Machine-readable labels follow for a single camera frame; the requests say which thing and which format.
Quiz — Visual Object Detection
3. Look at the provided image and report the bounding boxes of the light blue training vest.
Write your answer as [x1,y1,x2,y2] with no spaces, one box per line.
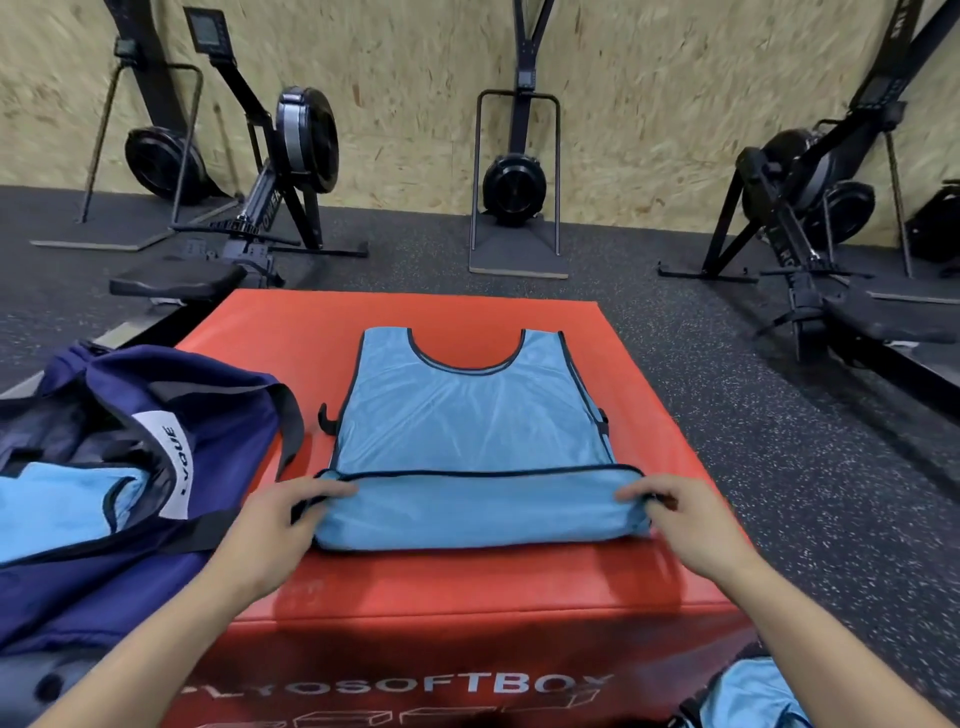
[291,326,654,555]
[0,461,151,567]
[675,656,815,728]

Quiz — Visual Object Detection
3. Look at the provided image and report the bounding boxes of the person's right hand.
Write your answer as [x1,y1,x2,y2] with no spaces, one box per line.
[615,474,763,583]

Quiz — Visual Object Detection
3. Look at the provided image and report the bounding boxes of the person's right forearm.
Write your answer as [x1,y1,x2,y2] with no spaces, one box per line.
[707,553,955,728]

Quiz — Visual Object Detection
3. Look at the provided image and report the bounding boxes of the person's left hand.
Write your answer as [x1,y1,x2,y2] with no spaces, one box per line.
[213,477,359,602]

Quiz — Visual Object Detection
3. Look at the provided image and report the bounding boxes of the black rowing machine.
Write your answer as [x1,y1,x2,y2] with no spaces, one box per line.
[657,116,960,421]
[0,7,370,399]

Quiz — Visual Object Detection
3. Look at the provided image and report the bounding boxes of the navy blue duffel bag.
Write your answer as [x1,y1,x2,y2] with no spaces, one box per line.
[0,341,306,663]

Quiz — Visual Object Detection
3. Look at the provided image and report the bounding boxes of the person's left forearm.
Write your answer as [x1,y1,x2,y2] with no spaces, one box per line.
[30,553,280,728]

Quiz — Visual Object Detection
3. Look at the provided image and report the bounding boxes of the red soft plyo box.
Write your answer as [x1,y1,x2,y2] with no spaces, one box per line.
[161,288,763,728]

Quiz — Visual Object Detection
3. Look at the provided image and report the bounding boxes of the black flywheel housing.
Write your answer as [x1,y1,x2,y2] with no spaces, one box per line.
[905,180,960,265]

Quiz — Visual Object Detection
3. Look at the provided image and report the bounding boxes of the black ski trainer machine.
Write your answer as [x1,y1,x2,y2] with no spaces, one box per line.
[806,0,960,306]
[30,0,245,253]
[468,0,570,281]

